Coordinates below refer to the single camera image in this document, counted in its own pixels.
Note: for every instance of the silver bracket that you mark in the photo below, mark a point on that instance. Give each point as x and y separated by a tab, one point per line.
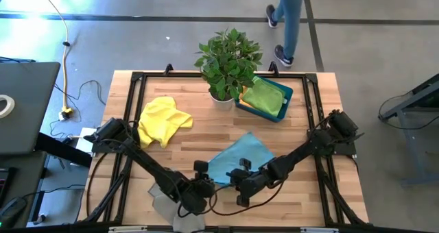
319	230
128	229

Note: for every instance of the grey metal table frame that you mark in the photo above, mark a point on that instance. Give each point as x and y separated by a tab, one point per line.
406	140

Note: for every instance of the white power strip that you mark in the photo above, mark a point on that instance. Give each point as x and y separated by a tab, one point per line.
66	113

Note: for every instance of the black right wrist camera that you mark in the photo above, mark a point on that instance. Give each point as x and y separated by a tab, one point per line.
245	164

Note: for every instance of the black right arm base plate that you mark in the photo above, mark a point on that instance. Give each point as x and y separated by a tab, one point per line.
346	149

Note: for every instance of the green towel with white label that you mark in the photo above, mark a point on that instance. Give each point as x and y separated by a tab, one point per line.
262	97

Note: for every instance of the person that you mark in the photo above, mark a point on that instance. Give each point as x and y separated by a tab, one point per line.
291	20

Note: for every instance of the yellow microfiber towel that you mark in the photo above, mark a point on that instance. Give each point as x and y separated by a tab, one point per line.
161	120

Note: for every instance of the teal plastic bin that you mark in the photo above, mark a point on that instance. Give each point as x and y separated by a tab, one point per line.
289	93

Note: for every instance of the blue microfiber towel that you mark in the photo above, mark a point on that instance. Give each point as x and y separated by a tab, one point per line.
240	150

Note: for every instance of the black keyboard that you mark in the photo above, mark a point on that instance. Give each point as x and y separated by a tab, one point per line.
5	185

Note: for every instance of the white tape roll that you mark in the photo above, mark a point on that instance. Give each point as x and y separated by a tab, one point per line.
12	106

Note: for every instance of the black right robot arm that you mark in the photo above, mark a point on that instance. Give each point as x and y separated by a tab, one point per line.
302	149

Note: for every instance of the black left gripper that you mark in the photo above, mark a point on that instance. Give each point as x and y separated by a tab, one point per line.
200	192

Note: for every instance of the white box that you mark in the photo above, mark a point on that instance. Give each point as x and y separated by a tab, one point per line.
82	144

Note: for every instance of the black aluminium table frame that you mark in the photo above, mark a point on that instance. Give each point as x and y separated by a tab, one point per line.
171	74

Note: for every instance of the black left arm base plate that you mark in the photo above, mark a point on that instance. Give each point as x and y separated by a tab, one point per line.
113	150

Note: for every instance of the black computer mouse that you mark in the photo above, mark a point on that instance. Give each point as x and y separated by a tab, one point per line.
12	210

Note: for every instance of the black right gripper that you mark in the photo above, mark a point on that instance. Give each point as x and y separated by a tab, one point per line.
250	185

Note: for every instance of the green plant in white pot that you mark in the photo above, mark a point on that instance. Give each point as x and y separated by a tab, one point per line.
228	65

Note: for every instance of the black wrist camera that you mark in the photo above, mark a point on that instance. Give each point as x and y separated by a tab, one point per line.
201	167
245	164

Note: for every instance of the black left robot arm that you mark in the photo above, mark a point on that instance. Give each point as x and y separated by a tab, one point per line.
144	159

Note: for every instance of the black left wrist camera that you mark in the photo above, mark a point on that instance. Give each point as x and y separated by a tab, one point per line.
201	167

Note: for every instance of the grey microfiber towel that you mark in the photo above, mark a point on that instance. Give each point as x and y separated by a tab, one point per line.
168	212

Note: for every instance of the black desk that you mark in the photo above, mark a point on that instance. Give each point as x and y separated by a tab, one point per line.
61	149

